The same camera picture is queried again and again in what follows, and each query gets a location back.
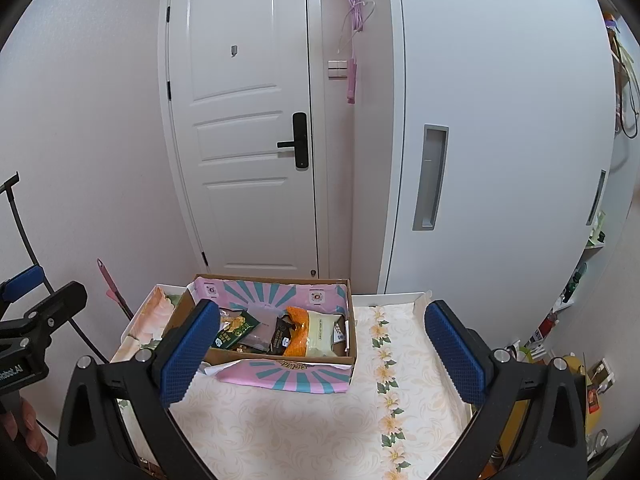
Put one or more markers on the black snack packet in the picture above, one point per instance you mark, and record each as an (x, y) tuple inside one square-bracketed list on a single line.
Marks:
[(282, 335)]

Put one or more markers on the white wardrobe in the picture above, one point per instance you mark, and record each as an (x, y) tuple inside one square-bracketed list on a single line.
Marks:
[(500, 85)]

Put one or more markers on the floral tablecloth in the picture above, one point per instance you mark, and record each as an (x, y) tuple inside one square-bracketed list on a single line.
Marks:
[(300, 435)]

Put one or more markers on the yellow orange snack bag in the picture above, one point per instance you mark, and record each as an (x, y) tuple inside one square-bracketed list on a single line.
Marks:
[(320, 332)]

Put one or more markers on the white panel door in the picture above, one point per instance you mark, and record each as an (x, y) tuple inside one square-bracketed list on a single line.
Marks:
[(235, 110)]

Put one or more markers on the white shelf with bottles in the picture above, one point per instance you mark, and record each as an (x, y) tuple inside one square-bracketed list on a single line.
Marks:
[(575, 285)]

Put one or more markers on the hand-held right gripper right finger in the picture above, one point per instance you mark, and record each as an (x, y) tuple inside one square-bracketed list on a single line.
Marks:
[(455, 352)]

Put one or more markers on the person's left hand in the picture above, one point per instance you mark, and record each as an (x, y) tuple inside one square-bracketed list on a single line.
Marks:
[(25, 427)]

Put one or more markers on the red thin rod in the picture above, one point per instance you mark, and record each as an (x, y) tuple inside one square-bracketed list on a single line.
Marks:
[(115, 290)]

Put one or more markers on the green snack packet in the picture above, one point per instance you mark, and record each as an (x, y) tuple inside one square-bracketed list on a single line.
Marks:
[(235, 332)]

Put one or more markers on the grey translucent packet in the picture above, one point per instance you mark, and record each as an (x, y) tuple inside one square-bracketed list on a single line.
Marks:
[(260, 335)]

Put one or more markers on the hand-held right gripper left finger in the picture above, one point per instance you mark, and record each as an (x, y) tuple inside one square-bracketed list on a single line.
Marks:
[(192, 347)]

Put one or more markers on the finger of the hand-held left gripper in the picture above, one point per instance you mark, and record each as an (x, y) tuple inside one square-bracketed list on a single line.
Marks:
[(55, 305), (22, 282)]

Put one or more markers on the white light switch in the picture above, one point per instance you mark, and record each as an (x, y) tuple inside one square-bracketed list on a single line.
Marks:
[(336, 69)]

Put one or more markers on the cardboard box with pink flaps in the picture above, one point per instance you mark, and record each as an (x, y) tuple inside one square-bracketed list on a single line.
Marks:
[(280, 292)]

